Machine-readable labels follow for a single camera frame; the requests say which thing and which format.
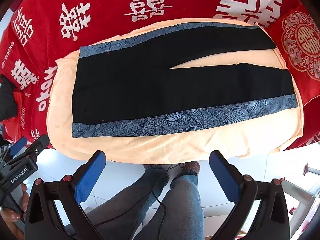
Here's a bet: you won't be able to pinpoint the person's jeans leg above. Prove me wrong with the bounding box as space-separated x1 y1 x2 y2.
135 161 204 239
87 165 169 239

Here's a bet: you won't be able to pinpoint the metal rack at right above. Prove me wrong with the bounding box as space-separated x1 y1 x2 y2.
280 178 319 239

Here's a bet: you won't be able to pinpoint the red sofa cover white characters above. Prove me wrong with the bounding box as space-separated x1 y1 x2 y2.
1 0 319 148

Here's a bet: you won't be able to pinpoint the red embroidered cushion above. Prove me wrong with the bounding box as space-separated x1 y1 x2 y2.
266 5 319 105

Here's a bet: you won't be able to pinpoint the person's left jeans leg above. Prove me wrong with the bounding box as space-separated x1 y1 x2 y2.
87 165 169 239

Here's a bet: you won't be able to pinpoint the person's left hand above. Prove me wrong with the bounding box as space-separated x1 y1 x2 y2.
1 183 29 224

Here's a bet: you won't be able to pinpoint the black cable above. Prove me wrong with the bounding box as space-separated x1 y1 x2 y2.
93 163 185 240

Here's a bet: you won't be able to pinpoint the person's right jeans leg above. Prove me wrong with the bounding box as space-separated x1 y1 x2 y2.
135 161 204 239

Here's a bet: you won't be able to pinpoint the black pants with blue trim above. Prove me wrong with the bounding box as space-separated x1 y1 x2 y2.
72 22 298 138

